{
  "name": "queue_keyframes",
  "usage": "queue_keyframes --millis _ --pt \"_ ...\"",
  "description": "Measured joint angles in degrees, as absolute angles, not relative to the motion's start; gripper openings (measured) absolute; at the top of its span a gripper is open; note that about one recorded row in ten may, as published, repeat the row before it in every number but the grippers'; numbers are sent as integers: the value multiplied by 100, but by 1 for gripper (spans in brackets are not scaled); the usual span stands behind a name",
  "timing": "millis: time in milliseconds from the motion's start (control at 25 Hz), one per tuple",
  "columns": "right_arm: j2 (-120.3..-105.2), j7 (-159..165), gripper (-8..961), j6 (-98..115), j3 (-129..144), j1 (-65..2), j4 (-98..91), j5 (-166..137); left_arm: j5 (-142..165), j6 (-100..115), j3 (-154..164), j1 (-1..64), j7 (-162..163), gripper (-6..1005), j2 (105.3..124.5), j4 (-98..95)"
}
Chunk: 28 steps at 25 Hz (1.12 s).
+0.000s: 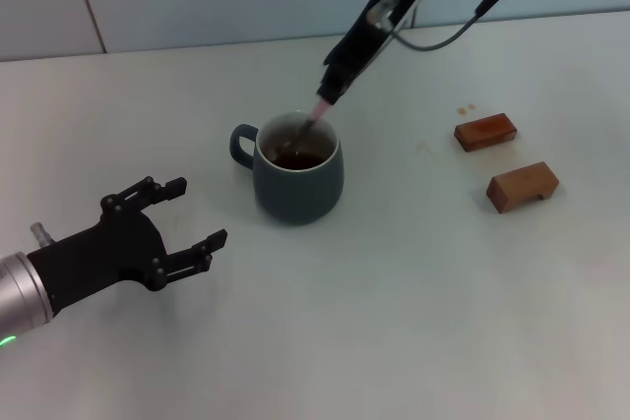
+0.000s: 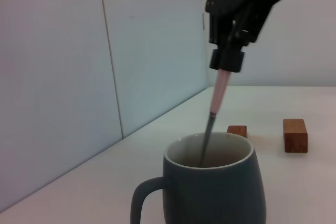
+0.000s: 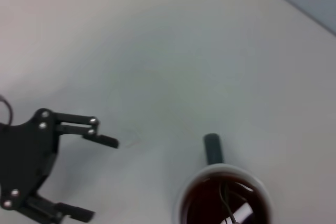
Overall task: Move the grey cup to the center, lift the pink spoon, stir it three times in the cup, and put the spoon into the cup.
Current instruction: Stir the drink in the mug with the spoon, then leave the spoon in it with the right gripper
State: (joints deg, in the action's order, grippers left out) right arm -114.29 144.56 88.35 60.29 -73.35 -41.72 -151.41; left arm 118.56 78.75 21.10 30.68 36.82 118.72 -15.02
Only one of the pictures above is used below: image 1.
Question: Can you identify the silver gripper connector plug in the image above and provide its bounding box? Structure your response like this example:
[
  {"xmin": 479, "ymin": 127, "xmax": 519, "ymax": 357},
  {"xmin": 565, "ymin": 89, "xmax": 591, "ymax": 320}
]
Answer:
[
  {"xmin": 368, "ymin": 0, "xmax": 401, "ymax": 30},
  {"xmin": 30, "ymin": 222, "xmax": 56, "ymax": 249}
]

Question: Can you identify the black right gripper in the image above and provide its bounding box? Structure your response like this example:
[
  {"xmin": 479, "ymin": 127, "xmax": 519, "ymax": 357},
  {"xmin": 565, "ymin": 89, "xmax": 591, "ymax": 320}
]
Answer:
[{"xmin": 316, "ymin": 0, "xmax": 425, "ymax": 107}]

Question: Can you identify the flat brown wooden block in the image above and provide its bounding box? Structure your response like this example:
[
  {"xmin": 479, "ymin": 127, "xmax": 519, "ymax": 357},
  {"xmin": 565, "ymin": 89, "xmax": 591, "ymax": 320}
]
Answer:
[{"xmin": 453, "ymin": 112, "xmax": 519, "ymax": 152}]

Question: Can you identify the dark grey ceramic mug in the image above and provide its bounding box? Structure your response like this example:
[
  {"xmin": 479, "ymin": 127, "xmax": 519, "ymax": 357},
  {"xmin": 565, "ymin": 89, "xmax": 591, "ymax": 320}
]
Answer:
[{"xmin": 228, "ymin": 109, "xmax": 345, "ymax": 226}]

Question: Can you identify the pink handled metal spoon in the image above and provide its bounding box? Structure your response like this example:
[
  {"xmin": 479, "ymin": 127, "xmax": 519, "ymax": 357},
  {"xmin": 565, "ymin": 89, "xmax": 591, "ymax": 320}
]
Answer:
[{"xmin": 287, "ymin": 98, "xmax": 330, "ymax": 153}]

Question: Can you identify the dark coffee liquid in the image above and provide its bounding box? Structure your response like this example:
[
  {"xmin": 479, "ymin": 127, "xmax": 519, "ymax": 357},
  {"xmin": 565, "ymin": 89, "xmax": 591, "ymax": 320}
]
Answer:
[{"xmin": 274, "ymin": 151, "xmax": 327, "ymax": 171}]

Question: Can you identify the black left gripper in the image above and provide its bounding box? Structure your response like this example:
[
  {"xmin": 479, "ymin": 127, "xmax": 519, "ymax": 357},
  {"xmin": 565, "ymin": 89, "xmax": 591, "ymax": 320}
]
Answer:
[{"xmin": 27, "ymin": 175, "xmax": 229, "ymax": 316}]

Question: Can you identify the notched brown wooden block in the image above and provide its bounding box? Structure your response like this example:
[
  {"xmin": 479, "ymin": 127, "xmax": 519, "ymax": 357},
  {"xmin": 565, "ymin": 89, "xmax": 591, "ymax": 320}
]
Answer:
[{"xmin": 486, "ymin": 161, "xmax": 561, "ymax": 215}]

